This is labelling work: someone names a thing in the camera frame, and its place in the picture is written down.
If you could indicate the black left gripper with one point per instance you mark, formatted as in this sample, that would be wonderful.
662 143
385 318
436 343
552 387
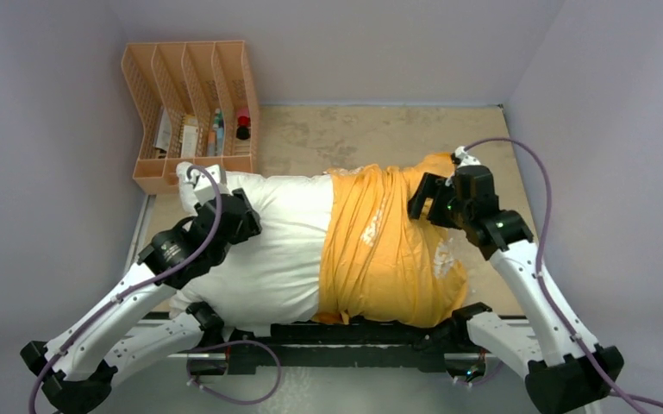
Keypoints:
249 228

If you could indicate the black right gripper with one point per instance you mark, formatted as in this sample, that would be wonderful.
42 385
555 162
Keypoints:
433 188

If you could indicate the white pillow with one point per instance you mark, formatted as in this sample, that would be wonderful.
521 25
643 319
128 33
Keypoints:
274 276

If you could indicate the orange Mickey Mouse pillowcase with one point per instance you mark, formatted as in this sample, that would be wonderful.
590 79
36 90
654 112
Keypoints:
379 264

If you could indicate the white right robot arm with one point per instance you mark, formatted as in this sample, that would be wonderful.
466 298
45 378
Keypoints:
564 367

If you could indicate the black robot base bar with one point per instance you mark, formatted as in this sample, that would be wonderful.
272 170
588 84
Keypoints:
359 344

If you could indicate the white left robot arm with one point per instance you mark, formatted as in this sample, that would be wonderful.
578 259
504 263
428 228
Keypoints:
77 370

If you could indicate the teal and orange tube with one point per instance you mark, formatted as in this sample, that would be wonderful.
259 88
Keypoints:
216 140

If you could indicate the beige paper card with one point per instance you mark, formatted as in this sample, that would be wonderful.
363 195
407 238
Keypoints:
189 135

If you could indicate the red and black bottle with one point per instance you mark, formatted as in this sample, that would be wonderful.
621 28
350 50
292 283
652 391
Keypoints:
243 120

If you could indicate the white paper booklet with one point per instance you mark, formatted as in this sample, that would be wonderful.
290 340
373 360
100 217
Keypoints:
162 139

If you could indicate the pink plastic file organizer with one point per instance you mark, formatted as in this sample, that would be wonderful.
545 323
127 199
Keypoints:
190 78

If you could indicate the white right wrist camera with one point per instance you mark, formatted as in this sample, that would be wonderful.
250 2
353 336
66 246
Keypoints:
461 157

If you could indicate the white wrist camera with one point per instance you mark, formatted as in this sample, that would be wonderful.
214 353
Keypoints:
461 157
207 183

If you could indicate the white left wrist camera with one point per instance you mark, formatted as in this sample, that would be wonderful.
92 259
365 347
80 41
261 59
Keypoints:
207 183

